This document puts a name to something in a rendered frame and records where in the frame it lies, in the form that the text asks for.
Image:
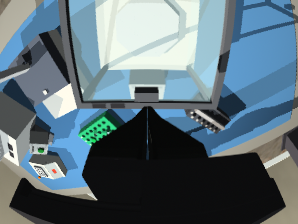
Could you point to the blue bench mat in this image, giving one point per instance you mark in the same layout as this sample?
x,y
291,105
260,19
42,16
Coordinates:
x,y
257,93

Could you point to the green tube rack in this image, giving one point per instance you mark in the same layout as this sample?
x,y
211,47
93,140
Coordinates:
x,y
98,127

